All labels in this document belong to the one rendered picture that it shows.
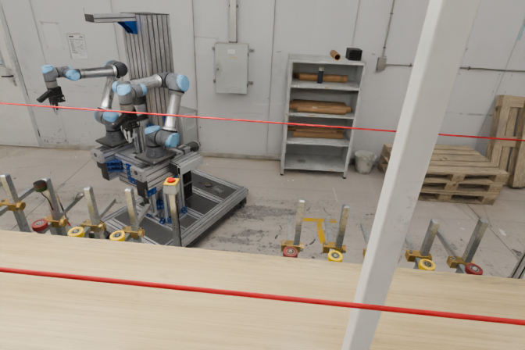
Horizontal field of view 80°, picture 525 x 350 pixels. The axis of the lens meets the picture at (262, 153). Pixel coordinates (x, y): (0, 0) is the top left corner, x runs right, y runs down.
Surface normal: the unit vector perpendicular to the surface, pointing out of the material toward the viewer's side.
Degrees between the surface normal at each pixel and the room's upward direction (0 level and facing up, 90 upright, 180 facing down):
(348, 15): 90
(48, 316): 0
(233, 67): 90
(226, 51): 90
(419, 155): 90
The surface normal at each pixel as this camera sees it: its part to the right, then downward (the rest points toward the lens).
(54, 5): -0.03, 0.44
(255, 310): 0.04, -0.90
